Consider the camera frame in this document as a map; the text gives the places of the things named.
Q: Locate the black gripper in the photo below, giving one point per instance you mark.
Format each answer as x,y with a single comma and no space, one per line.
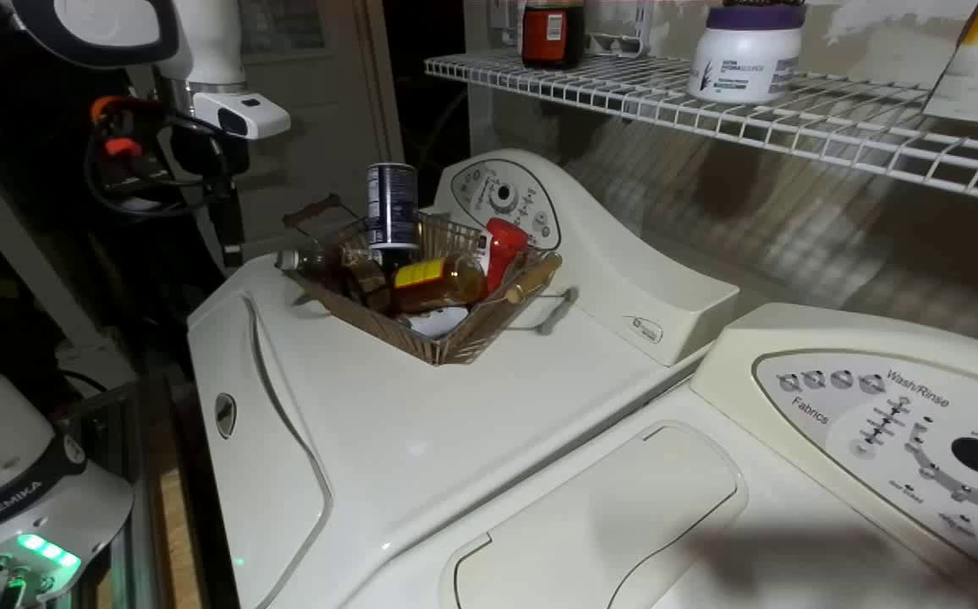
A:
157,162

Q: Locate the dark liquid plastic bottle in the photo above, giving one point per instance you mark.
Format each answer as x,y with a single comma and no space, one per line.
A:
554,31

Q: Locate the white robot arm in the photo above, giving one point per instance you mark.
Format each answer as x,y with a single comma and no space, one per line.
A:
59,507

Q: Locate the yellow mustard bottle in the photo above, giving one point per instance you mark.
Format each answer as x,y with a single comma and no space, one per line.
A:
421,273

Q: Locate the white washing machine with basket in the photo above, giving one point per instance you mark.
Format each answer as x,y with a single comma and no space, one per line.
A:
335,452

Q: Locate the white door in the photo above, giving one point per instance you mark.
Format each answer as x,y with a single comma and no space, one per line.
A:
326,63

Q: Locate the blue white can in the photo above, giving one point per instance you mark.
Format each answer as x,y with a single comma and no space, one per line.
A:
394,202

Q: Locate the red cup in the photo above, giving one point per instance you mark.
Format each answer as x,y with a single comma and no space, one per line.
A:
507,243

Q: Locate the white jar purple lid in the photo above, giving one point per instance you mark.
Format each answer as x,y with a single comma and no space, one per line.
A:
746,53

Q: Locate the white wire shelf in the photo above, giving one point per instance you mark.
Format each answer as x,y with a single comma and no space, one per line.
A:
868,127

